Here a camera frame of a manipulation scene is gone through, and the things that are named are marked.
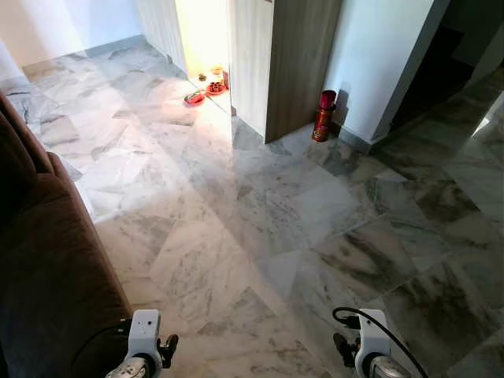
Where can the dark brown fabric sofa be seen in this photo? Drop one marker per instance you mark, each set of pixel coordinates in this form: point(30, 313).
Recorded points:
point(47, 260)

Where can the red fire extinguisher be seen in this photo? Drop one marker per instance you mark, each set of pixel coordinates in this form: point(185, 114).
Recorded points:
point(324, 116)

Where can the red tray with cups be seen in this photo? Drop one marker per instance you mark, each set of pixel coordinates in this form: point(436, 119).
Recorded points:
point(216, 87)

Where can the small brown cup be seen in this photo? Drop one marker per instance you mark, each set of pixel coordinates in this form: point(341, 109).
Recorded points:
point(201, 77)

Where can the brown wooden cabinet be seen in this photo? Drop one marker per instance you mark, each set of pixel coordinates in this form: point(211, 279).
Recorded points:
point(295, 63)

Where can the white ribbed panel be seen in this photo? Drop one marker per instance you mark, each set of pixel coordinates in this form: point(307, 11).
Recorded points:
point(161, 31)

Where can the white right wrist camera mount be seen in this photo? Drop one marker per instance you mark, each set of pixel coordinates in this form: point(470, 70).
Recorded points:
point(373, 335)

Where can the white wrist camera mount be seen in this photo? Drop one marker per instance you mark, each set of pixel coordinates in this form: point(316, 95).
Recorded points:
point(144, 331)
point(373, 335)

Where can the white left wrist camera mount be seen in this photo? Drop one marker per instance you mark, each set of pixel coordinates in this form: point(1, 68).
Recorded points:
point(144, 331)

